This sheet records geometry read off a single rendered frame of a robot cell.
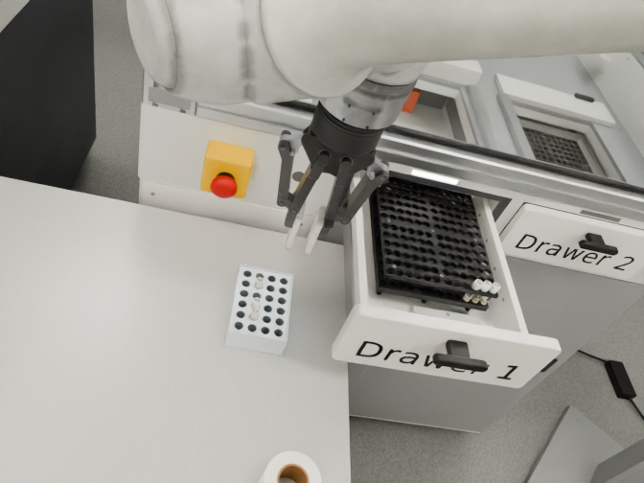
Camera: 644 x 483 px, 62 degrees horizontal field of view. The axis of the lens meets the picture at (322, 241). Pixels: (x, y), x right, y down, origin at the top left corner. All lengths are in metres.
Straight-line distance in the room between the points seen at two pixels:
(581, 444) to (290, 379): 1.36
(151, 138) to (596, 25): 0.70
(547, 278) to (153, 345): 0.76
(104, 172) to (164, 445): 1.54
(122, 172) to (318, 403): 1.53
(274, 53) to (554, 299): 0.98
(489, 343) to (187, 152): 0.53
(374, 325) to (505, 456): 1.23
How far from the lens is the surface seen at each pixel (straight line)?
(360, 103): 0.51
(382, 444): 1.68
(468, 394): 1.52
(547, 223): 1.01
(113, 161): 2.19
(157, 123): 0.86
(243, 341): 0.78
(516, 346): 0.76
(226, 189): 0.82
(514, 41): 0.29
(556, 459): 1.92
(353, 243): 0.81
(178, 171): 0.91
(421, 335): 0.71
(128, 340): 0.79
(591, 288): 1.22
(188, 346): 0.78
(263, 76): 0.35
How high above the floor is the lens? 1.43
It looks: 44 degrees down
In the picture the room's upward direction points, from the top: 23 degrees clockwise
